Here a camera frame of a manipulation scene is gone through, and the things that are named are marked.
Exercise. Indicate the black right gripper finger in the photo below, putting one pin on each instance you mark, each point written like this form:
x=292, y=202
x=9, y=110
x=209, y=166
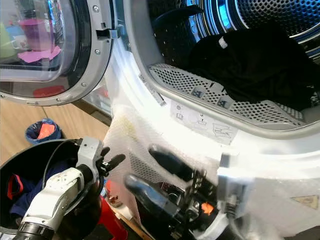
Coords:
x=152, y=196
x=172, y=162

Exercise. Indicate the white instruction sticker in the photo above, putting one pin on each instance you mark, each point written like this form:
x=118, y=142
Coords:
x=205, y=122

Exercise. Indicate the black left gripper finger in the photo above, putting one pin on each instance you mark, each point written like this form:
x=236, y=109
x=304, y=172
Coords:
x=117, y=159
x=106, y=152

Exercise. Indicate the white mesh cloth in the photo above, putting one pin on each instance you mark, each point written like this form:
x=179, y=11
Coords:
x=132, y=135

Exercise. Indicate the black garment with white tag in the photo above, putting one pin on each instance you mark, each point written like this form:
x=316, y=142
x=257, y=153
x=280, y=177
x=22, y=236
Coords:
x=255, y=70

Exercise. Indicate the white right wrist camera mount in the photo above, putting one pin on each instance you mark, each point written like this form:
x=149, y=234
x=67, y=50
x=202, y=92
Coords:
x=232, y=175

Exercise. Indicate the yellow triangle warning sticker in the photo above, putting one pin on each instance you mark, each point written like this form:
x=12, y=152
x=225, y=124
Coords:
x=305, y=201

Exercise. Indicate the narrow barcode sticker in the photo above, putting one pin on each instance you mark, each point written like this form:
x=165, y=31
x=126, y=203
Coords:
x=152, y=91

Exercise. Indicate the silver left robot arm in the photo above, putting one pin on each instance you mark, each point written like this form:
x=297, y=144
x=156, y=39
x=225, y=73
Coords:
x=57, y=197

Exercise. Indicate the dark blue garment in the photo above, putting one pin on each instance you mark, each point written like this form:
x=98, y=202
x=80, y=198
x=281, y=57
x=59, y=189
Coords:
x=32, y=200

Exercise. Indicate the small blue bin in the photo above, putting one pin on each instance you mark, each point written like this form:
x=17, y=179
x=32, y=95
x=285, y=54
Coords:
x=31, y=137

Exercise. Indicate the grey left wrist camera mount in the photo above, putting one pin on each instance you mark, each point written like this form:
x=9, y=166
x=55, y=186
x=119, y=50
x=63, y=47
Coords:
x=89, y=150

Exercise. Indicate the round glass machine door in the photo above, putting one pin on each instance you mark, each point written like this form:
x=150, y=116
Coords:
x=87, y=65

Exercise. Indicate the black round laundry basket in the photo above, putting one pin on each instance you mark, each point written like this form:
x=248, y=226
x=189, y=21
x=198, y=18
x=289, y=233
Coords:
x=30, y=152

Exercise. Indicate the grey perforated lint filter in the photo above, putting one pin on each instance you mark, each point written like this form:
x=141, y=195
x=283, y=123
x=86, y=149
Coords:
x=180, y=80

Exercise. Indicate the red plastic object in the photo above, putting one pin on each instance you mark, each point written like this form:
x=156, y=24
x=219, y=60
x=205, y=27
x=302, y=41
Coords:
x=112, y=220

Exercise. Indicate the orange cloth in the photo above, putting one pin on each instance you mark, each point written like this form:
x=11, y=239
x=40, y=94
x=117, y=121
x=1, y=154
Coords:
x=46, y=131

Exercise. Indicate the white front-load laundry machine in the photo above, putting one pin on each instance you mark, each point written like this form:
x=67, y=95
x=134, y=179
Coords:
x=270, y=165

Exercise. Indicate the perforated steel drum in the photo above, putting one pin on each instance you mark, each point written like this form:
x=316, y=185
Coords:
x=275, y=12

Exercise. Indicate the red and black garment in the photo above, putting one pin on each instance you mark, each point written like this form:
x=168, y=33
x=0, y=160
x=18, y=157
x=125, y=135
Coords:
x=14, y=186

